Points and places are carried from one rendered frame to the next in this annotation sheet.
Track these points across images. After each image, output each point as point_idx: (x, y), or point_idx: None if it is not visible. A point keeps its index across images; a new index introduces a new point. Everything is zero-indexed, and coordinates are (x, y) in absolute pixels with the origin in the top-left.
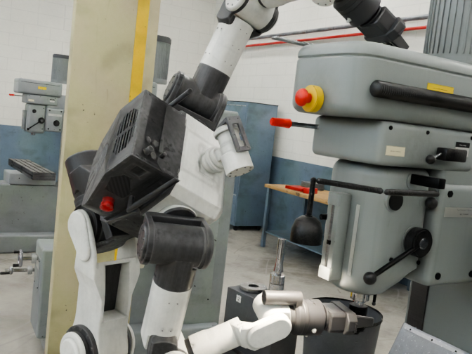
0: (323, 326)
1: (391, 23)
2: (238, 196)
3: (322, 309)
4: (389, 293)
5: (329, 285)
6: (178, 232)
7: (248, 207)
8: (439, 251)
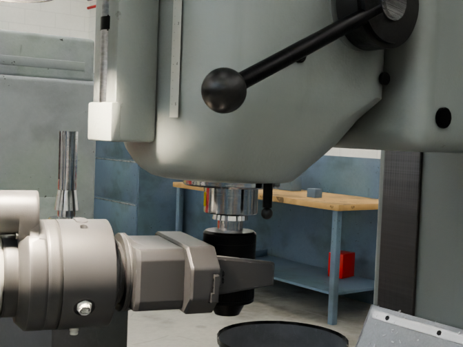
0: (113, 290)
1: None
2: (138, 206)
3: (109, 239)
4: (363, 321)
5: (275, 317)
6: None
7: (154, 222)
8: (440, 42)
